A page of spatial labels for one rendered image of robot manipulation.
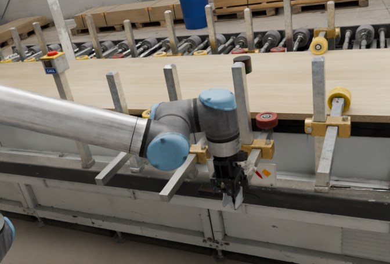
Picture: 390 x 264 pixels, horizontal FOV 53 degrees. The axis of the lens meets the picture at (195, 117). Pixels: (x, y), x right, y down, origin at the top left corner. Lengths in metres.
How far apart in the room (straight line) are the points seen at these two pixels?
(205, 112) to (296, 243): 1.13
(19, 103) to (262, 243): 1.42
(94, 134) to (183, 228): 1.35
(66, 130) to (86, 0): 9.13
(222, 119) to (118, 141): 0.27
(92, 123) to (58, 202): 1.76
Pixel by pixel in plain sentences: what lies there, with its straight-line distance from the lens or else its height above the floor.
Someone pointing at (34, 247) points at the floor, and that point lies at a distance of 2.71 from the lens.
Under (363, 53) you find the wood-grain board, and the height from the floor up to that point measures 0.90.
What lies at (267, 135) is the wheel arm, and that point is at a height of 0.86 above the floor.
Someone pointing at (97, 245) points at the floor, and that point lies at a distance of 2.52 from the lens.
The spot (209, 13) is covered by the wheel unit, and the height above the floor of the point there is 1.11.
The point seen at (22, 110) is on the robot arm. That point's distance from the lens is 0.91.
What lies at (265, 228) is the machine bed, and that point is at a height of 0.26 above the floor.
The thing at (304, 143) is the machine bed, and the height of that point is 0.76.
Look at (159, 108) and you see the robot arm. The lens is 1.00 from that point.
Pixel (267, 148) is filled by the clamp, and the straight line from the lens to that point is 1.37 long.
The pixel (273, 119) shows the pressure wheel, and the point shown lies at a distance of 1.47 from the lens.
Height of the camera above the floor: 1.57
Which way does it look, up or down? 25 degrees down
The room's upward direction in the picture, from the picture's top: 10 degrees counter-clockwise
